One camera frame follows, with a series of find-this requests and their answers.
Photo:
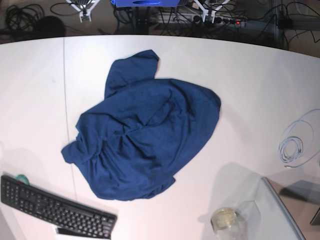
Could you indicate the white power strip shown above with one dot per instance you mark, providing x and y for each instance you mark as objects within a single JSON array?
[{"x": 188, "y": 18}]

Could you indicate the black computer keyboard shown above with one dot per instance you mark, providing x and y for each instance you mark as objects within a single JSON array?
[{"x": 69, "y": 215}]

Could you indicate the dark blue t-shirt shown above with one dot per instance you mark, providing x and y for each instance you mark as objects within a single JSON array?
[{"x": 146, "y": 129}]

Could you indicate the green tape roll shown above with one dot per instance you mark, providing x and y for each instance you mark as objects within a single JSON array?
[{"x": 22, "y": 179}]

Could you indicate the blue box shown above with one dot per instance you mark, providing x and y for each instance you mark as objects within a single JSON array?
[{"x": 145, "y": 3}]

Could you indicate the clear glass jar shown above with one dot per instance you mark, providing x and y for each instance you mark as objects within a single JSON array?
[{"x": 225, "y": 224}]

